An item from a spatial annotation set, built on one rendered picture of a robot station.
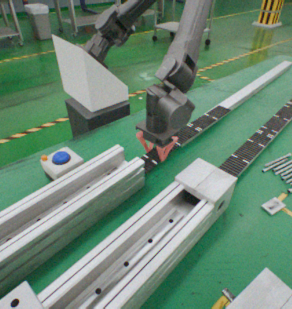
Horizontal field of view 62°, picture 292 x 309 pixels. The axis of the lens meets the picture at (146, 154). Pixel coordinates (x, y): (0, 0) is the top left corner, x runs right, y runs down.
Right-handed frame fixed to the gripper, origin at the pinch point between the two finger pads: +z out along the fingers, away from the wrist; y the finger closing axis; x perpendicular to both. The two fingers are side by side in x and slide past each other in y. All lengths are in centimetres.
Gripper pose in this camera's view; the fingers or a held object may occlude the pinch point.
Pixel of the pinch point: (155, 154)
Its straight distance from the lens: 69.3
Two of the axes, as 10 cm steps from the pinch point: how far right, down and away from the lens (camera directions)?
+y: 7.2, 4.4, -5.4
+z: 0.0, 7.7, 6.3
